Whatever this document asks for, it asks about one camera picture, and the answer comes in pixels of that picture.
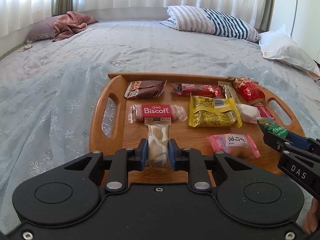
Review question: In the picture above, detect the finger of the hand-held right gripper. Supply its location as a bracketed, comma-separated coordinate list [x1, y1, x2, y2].
[287, 132, 320, 155]
[263, 129, 320, 162]

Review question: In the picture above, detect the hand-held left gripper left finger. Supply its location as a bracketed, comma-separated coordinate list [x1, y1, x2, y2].
[59, 138, 148, 194]

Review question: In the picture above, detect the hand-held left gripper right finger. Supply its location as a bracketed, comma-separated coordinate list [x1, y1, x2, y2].
[168, 139, 255, 193]

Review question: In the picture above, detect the green snack packet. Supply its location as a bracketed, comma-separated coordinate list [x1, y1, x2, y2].
[256, 117, 290, 138]

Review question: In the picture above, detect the beige nougat packet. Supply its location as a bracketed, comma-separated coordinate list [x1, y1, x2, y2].
[144, 119, 172, 171]

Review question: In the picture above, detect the large red biscuit pack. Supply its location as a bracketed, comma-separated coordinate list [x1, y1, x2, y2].
[252, 102, 275, 119]

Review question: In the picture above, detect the wooden tray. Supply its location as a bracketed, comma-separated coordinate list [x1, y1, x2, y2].
[89, 72, 306, 188]

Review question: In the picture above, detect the white snack packet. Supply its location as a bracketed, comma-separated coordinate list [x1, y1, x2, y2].
[236, 104, 262, 124]

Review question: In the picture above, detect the pink pastry packet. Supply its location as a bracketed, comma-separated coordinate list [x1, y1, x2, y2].
[206, 134, 261, 158]

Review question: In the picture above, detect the small red biscuit packet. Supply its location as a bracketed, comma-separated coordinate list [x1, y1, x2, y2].
[128, 104, 188, 124]

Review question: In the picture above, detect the large red nut packet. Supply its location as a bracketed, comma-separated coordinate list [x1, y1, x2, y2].
[227, 77, 265, 105]

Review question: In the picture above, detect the yellow snack packet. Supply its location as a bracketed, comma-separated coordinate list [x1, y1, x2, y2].
[188, 95, 243, 128]

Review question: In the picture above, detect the gold snack packet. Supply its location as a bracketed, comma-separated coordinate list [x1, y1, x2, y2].
[218, 81, 242, 105]

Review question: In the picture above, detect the brown nut bar packet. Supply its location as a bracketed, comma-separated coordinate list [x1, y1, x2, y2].
[124, 80, 167, 99]

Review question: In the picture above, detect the long red snack bar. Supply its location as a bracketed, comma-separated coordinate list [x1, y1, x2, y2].
[172, 83, 224, 98]

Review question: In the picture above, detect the person's right hand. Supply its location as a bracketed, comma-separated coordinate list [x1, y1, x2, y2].
[307, 199, 320, 233]

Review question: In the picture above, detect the striped pillow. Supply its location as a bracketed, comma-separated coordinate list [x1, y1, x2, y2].
[159, 5, 260, 42]

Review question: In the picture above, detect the grey curved pole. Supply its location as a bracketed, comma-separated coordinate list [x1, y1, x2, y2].
[290, 0, 300, 37]

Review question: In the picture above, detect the pink cloth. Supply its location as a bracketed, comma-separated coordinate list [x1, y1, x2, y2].
[52, 11, 98, 42]

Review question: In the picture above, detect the purple pillow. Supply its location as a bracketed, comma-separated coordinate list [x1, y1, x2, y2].
[24, 15, 68, 42]

